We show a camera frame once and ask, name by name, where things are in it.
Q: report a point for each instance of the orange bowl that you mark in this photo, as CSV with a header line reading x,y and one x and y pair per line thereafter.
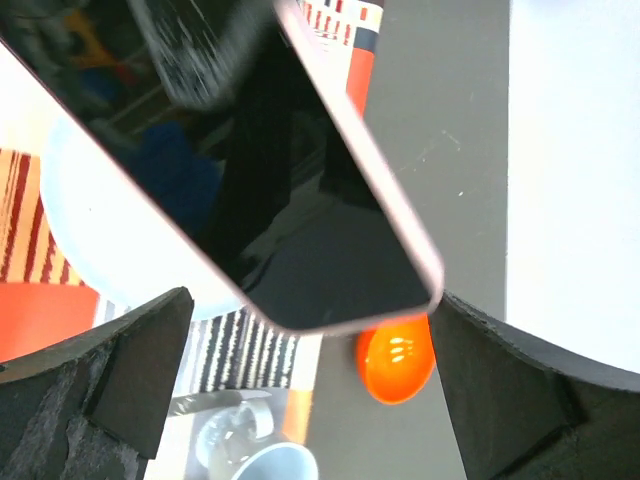
x,y
395,359

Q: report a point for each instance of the light blue mug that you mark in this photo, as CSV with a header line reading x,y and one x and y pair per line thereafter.
x,y
242,442

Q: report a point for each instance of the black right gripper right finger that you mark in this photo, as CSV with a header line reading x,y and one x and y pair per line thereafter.
x,y
524,408

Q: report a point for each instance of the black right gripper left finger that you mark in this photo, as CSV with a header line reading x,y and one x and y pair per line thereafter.
x,y
94,406

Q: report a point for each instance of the black phone pink case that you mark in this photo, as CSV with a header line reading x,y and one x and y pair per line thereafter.
x,y
241,122

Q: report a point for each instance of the white ceramic plate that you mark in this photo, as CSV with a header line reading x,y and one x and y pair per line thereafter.
x,y
111,234

